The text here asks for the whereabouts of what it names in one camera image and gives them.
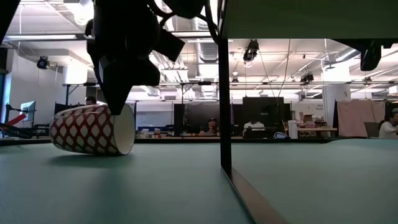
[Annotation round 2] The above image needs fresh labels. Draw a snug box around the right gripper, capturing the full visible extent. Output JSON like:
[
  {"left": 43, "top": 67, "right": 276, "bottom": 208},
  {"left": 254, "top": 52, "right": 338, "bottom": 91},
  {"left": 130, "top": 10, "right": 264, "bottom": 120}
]
[{"left": 333, "top": 38, "right": 393, "bottom": 72}]

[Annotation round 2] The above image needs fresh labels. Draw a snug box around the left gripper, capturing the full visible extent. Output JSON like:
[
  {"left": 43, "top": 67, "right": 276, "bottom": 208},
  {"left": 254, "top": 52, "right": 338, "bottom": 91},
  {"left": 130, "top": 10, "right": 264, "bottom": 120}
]
[{"left": 85, "top": 0, "right": 162, "bottom": 115}]

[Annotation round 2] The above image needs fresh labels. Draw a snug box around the red white lattice mug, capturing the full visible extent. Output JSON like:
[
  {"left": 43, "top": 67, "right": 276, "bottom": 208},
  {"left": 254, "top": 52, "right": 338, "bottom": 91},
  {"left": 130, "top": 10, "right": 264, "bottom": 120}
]
[{"left": 49, "top": 103, "right": 136, "bottom": 156}]

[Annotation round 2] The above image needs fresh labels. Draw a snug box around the pink hanging cloth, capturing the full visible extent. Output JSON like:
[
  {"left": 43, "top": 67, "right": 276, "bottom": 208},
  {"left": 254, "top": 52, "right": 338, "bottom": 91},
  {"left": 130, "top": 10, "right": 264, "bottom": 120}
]
[{"left": 337, "top": 99, "right": 386, "bottom": 138}]

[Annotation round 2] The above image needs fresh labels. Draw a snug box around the black panel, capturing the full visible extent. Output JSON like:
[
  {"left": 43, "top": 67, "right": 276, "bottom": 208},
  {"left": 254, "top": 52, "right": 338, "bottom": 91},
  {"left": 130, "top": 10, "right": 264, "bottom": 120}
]
[{"left": 173, "top": 102, "right": 221, "bottom": 135}]

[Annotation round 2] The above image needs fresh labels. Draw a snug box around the grey office chair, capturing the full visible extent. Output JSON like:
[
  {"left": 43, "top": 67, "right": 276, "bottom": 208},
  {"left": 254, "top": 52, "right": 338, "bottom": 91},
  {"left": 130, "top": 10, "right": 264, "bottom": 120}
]
[{"left": 363, "top": 121, "right": 382, "bottom": 138}]

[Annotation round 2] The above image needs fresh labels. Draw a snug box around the wooden desk with boxes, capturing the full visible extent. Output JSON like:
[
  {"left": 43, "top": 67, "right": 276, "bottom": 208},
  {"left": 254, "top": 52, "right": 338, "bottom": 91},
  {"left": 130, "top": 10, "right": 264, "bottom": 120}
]
[{"left": 297, "top": 113, "right": 339, "bottom": 138}]

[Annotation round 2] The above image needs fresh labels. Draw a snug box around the small grey monitor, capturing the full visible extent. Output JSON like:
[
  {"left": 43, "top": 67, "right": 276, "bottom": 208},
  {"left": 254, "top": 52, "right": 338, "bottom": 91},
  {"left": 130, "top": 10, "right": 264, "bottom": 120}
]
[{"left": 20, "top": 100, "right": 36, "bottom": 123}]

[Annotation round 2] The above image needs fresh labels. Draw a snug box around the white cylindrical container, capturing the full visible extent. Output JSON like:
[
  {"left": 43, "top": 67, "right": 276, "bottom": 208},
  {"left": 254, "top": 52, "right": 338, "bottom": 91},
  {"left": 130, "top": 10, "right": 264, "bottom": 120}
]
[{"left": 287, "top": 119, "right": 299, "bottom": 139}]

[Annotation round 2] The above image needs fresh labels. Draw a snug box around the wooden shelf with black legs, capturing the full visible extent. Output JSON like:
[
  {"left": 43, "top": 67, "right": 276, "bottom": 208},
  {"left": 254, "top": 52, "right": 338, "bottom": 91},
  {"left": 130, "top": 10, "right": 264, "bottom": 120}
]
[{"left": 217, "top": 0, "right": 398, "bottom": 224}]

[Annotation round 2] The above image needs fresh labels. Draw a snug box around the green table mat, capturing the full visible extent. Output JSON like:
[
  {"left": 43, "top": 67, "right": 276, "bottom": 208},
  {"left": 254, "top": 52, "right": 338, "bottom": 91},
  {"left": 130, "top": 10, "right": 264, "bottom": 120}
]
[{"left": 0, "top": 138, "right": 398, "bottom": 224}]

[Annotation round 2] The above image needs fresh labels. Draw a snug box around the black monitor back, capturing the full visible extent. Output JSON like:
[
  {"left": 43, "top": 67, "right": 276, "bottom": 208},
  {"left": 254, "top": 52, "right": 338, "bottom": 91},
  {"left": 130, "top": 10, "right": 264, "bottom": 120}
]
[{"left": 242, "top": 96, "right": 285, "bottom": 128}]

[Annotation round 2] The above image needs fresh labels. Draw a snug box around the red bar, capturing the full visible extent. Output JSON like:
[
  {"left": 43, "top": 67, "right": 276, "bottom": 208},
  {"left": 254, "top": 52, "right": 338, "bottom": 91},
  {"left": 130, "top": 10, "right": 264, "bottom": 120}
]
[{"left": 0, "top": 113, "right": 28, "bottom": 131}]

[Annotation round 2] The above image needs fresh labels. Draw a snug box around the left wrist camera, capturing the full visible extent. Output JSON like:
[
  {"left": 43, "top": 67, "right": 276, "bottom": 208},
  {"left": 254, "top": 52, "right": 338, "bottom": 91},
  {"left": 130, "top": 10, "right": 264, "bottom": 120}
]
[{"left": 155, "top": 29, "right": 187, "bottom": 62}]

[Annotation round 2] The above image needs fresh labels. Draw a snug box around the black cable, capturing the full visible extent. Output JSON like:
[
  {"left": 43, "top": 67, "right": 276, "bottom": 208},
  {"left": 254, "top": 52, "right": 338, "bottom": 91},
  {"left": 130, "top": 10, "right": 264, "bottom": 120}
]
[{"left": 0, "top": 122, "right": 35, "bottom": 140}]

